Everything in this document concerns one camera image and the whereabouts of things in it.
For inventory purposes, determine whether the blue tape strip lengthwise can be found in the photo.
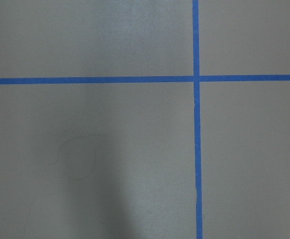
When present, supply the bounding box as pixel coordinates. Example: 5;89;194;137
193;0;203;239

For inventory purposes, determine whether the blue tape strip crosswise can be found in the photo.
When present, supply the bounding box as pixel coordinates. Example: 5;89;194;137
0;75;290;85

